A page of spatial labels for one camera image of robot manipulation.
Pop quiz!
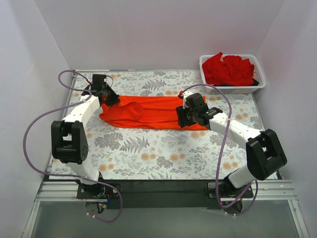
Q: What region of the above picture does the orange t shirt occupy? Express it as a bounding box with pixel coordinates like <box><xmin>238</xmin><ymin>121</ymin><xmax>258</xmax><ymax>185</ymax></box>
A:
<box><xmin>98</xmin><ymin>94</ymin><xmax>209</xmax><ymax>131</ymax></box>

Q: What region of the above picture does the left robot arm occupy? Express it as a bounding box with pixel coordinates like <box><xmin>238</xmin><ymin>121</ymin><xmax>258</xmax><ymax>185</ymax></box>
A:
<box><xmin>51</xmin><ymin>74</ymin><xmax>120</xmax><ymax>187</ymax></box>

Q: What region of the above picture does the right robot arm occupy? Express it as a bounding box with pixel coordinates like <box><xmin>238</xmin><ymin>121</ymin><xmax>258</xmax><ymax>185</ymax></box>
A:
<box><xmin>176</xmin><ymin>92</ymin><xmax>287</xmax><ymax>196</ymax></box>

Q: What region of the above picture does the red shirts pile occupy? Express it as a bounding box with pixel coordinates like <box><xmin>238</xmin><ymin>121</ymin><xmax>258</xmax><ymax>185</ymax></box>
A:
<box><xmin>202</xmin><ymin>52</ymin><xmax>255</xmax><ymax>86</ymax></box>

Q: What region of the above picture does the floral table mat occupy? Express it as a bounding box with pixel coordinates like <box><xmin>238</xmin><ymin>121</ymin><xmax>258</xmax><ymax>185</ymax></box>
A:
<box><xmin>48</xmin><ymin>70</ymin><xmax>277</xmax><ymax>180</ymax></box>

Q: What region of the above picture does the black garment in basket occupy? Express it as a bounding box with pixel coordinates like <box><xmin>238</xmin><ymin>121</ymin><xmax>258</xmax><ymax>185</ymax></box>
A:
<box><xmin>218</xmin><ymin>78</ymin><xmax>259</xmax><ymax>87</ymax></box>

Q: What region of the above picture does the white plastic basket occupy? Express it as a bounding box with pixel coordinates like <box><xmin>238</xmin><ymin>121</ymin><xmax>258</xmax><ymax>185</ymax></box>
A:
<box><xmin>199</xmin><ymin>54</ymin><xmax>266</xmax><ymax>94</ymax></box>

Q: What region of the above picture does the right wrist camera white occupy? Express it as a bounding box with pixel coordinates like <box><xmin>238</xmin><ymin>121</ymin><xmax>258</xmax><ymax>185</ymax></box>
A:
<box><xmin>178</xmin><ymin>91</ymin><xmax>193</xmax><ymax>109</ymax></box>

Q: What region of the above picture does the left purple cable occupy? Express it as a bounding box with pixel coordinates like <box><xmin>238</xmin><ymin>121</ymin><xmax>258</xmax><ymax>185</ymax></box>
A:
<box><xmin>22</xmin><ymin>70</ymin><xmax>123</xmax><ymax>223</ymax></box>

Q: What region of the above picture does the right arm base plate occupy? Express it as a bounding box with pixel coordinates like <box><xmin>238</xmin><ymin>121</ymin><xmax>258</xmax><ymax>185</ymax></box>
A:
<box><xmin>205</xmin><ymin>181</ymin><xmax>256</xmax><ymax>199</ymax></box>

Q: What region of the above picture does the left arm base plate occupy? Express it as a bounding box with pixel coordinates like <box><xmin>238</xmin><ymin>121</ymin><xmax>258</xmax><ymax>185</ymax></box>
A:
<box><xmin>76</xmin><ymin>183</ymin><xmax>118</xmax><ymax>199</ymax></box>

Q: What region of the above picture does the aluminium frame rail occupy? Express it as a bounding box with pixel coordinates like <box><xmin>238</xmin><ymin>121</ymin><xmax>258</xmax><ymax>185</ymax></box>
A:
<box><xmin>36</xmin><ymin>179</ymin><xmax>297</xmax><ymax>201</ymax></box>

